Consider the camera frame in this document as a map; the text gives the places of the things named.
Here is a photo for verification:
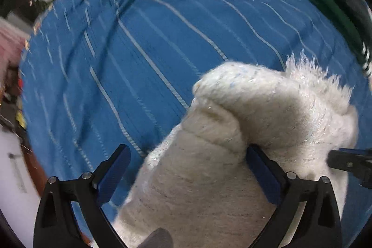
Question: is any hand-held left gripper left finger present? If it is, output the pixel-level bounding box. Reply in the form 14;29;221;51
33;144;132;248

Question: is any blue striped plaid bedsheet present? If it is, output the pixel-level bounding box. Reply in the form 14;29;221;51
19;0;372;240

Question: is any folded dark green garment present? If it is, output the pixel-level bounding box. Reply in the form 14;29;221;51
282;0;372;80

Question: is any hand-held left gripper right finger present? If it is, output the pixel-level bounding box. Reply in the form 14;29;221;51
246;143;343;248

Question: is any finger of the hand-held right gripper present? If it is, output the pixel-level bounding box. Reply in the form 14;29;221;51
327;148;372;187

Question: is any white tweed jacket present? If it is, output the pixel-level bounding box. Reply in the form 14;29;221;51
112;52;360;248

